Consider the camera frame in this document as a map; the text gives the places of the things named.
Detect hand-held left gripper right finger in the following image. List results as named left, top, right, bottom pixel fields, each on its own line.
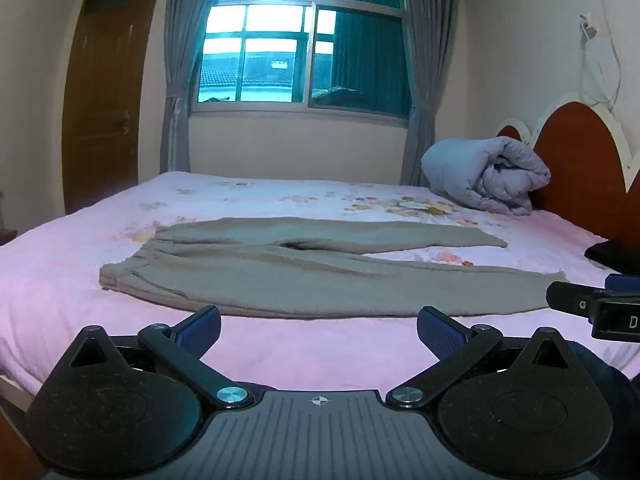
left=386, top=306, right=577, bottom=408

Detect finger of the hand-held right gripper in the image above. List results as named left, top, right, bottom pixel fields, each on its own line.
left=546, top=280, right=601, bottom=319
left=604, top=273, right=640, bottom=292

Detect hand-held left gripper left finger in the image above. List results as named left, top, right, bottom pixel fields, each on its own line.
left=68, top=305, right=254, bottom=408

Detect grey pants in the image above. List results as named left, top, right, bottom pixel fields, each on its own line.
left=98, top=217, right=571, bottom=320

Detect black item on bed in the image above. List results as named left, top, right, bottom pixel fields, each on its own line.
left=584, top=241, right=640, bottom=277

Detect bed with pink floral sheet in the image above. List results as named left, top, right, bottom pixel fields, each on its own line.
left=0, top=170, right=640, bottom=397

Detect rolled grey quilt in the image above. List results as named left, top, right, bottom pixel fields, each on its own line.
left=421, top=136, right=552, bottom=217

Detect brown wooden door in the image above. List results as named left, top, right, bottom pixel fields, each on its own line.
left=61, top=0, right=168, bottom=216

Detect grey curtain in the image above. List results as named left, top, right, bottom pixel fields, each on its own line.
left=160, top=0, right=227, bottom=174
left=400, top=0, right=464, bottom=187

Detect window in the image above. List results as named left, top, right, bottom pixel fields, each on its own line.
left=187, top=0, right=416, bottom=121

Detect white cable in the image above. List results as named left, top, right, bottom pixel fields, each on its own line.
left=580, top=0, right=626, bottom=111

